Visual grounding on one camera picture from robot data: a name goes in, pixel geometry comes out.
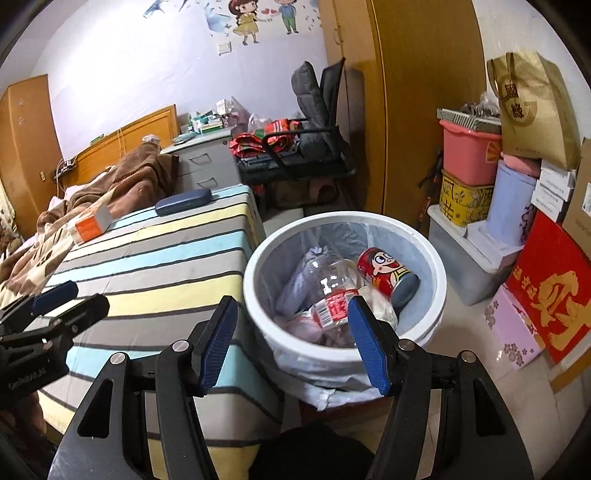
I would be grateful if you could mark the light blue round container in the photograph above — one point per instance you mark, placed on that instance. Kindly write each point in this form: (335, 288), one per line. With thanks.
(510, 207)

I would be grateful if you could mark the clear plastic bag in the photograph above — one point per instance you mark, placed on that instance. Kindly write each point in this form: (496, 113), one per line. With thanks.
(258, 123)

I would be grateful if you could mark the cartoon wall sticker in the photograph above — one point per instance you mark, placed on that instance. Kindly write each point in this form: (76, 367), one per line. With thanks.
(244, 18)

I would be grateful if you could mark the grey chair cushion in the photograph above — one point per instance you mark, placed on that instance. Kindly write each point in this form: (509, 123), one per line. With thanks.
(307, 97)

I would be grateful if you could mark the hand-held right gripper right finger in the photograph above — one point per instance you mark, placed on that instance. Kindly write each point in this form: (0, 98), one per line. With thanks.
(369, 346)

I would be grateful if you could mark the white wall switch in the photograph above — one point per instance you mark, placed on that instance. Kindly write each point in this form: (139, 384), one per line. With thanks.
(224, 47)

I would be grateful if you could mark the brown checked blanket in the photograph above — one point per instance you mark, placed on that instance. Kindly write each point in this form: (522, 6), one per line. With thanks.
(32, 263)

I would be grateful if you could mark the flat patterned box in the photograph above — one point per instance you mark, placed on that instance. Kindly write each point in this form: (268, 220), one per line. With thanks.
(466, 121)

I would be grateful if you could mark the orange wooden wardrobe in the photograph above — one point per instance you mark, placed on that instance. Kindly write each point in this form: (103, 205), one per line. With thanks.
(27, 152)

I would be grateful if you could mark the translucent bin liner bag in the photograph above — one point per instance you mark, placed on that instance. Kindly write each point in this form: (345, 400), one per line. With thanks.
(323, 392)

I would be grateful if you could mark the dark blue glasses case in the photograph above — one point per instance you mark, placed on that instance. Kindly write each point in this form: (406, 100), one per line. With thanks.
(182, 202)

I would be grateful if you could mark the stack of white boxes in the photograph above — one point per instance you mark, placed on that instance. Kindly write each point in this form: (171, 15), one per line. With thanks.
(554, 189)

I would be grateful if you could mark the black power strip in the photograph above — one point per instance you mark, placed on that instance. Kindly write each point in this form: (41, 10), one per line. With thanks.
(65, 168)

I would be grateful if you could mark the clear plastic storage box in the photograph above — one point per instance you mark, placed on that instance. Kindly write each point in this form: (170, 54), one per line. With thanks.
(466, 263)

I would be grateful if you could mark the wooden door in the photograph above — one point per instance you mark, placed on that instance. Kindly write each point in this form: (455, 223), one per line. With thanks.
(415, 106)

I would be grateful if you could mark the red cartoon drink can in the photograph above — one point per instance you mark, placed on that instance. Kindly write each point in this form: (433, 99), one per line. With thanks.
(383, 272)

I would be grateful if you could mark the orange and white box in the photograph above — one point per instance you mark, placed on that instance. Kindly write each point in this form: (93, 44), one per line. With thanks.
(90, 226)

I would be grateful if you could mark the red shopping bags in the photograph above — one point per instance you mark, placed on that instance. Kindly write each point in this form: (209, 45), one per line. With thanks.
(258, 141)

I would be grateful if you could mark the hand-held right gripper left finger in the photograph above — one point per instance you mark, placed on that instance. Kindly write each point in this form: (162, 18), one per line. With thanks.
(219, 341)

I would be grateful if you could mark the brown cardboard box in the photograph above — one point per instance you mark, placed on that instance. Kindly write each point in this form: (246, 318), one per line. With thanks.
(579, 198)

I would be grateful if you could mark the pile of small boxes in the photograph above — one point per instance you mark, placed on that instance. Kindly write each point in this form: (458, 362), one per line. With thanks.
(207, 120)

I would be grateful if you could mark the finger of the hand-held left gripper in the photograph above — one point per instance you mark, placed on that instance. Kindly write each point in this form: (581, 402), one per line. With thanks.
(85, 311)
(57, 295)

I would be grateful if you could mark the pink plastic storage box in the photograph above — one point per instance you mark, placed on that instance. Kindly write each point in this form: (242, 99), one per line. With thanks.
(468, 157)

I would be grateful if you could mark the red and gold box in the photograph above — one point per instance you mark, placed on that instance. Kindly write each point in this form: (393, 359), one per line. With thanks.
(554, 286)

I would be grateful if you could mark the pink floral box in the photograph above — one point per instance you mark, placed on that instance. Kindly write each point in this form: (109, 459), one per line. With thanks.
(512, 332)

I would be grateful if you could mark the grey drawer cabinet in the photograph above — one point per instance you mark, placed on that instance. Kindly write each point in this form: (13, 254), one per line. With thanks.
(207, 161)

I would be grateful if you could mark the yellow patterned box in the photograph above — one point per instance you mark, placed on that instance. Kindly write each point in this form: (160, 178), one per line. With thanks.
(464, 201)

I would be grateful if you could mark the black office chair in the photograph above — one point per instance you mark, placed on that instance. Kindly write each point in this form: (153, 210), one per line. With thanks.
(328, 110)

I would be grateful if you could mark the wooden bed headboard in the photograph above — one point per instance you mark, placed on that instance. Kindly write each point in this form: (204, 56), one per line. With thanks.
(138, 134)

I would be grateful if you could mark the clear plastic bottle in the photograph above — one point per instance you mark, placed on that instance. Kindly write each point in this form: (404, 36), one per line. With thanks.
(332, 277)

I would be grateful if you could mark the gold paper bag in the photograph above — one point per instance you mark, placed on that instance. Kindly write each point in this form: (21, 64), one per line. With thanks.
(535, 115)

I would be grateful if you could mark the white round waste bin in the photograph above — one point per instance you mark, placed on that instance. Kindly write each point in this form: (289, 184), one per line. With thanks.
(304, 353)

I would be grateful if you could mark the plain brown fleece blanket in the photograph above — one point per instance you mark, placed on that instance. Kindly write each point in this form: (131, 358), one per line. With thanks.
(134, 180)

